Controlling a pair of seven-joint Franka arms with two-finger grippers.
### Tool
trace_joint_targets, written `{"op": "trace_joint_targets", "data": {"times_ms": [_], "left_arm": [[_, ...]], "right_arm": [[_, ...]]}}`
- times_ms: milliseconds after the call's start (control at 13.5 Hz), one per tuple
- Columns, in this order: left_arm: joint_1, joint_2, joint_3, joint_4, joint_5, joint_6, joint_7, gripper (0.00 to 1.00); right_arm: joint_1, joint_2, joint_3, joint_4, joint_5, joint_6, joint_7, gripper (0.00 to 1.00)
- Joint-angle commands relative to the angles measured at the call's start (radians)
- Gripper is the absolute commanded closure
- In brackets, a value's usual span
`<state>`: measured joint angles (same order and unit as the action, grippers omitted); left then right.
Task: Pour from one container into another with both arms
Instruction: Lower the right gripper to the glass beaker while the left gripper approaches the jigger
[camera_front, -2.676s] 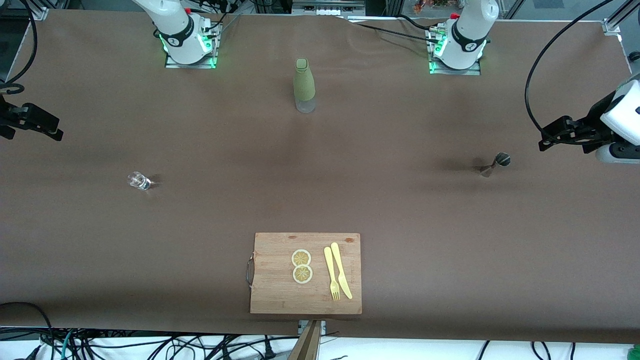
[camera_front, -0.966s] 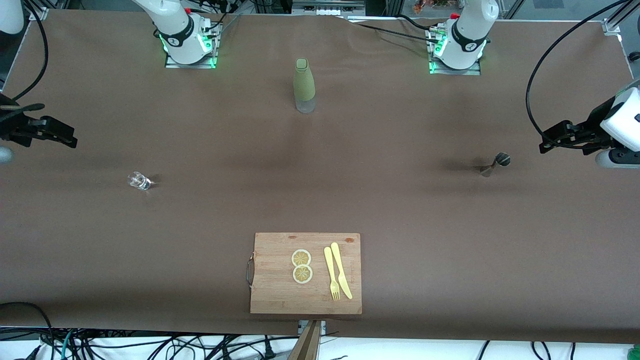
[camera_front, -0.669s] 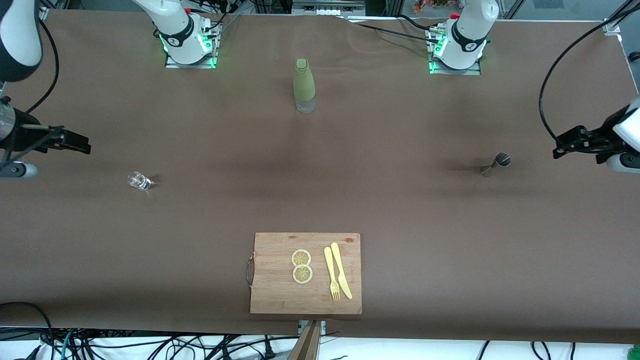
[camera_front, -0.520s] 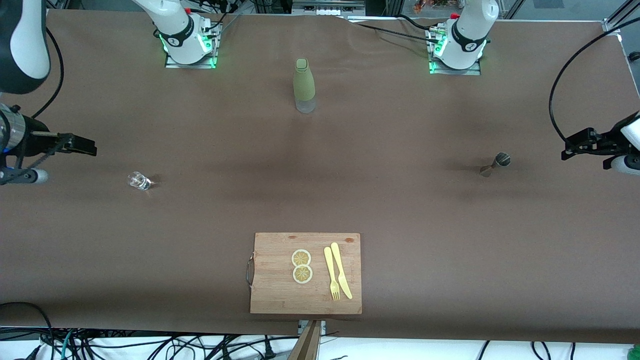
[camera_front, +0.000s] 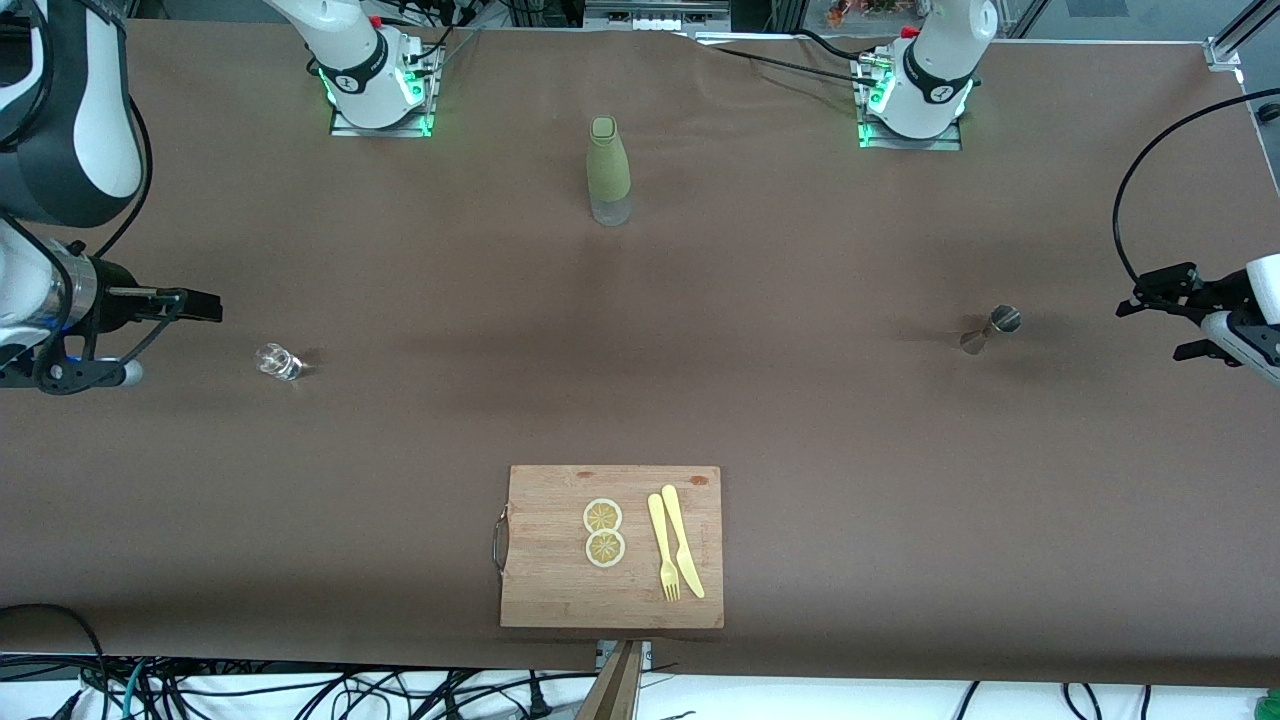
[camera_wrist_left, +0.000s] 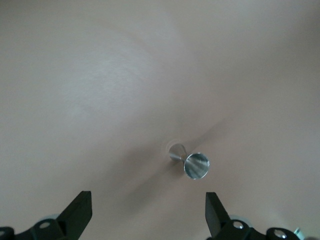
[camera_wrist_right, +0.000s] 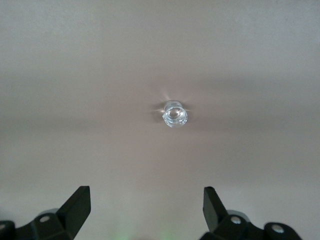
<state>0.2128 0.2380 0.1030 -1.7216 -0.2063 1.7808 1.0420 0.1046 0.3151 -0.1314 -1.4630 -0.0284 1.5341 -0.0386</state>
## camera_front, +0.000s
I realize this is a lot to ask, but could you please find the small clear glass cup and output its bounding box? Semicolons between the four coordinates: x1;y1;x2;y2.
255;343;304;382

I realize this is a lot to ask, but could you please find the metal jigger measuring cup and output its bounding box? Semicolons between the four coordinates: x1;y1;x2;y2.
960;304;1023;356

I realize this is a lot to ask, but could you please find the brown tablecloth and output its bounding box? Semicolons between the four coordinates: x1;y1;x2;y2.
0;18;1280;691

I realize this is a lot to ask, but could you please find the green bottle with clear base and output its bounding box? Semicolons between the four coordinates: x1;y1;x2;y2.
586;116;633;227

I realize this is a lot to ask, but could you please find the wooden cutting board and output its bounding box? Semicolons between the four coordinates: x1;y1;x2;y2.
499;465;725;630

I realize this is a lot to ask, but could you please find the yellow plastic fork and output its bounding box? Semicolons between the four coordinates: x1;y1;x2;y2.
647;493;682;603

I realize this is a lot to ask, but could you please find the yellow plastic knife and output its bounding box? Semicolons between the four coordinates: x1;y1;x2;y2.
661;484;706;600

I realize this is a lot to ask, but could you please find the grey power strip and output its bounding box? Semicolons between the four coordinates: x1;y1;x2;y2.
585;0;731;31

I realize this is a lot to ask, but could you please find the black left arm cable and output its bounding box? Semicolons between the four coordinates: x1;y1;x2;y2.
1112;88;1280;291

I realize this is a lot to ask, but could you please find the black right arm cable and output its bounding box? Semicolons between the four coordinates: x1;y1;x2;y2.
30;95;191;396

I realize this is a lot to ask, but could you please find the aluminium frame profile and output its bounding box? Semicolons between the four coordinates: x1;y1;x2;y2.
1205;0;1280;73

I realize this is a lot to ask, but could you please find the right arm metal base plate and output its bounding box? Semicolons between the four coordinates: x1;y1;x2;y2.
330;45;442;138

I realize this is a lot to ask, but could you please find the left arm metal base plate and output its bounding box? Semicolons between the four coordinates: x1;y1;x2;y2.
857;55;964;152

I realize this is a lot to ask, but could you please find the black looped cable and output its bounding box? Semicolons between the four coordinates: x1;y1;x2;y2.
0;603;109;720

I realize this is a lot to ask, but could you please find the black cable to arm base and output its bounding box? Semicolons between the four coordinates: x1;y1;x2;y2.
690;32;883;91

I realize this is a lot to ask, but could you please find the wooden post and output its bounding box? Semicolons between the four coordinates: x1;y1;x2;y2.
575;640;643;720

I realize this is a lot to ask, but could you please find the metal post bracket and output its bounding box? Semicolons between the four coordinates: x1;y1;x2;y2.
597;640;653;673

